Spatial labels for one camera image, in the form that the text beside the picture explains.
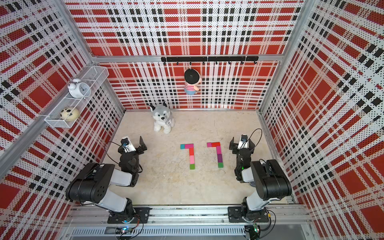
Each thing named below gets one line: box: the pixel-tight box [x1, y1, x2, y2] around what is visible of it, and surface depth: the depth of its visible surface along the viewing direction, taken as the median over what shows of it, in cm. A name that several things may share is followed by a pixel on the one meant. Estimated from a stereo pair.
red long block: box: [189, 147, 194, 156], surface depth 100 cm
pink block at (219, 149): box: [216, 145, 222, 155], surface depth 100 cm
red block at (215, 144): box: [211, 142, 221, 147], surface depth 101 cm
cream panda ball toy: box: [60, 107, 80, 122], surface depth 66 cm
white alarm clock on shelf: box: [67, 78, 91, 100], surface depth 72 cm
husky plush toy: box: [149, 102, 176, 134], surface depth 98 cm
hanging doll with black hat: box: [184, 68, 202, 96], surface depth 97 cm
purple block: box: [217, 154, 223, 163], surface depth 96 cm
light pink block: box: [189, 155, 195, 165], surface depth 96 cm
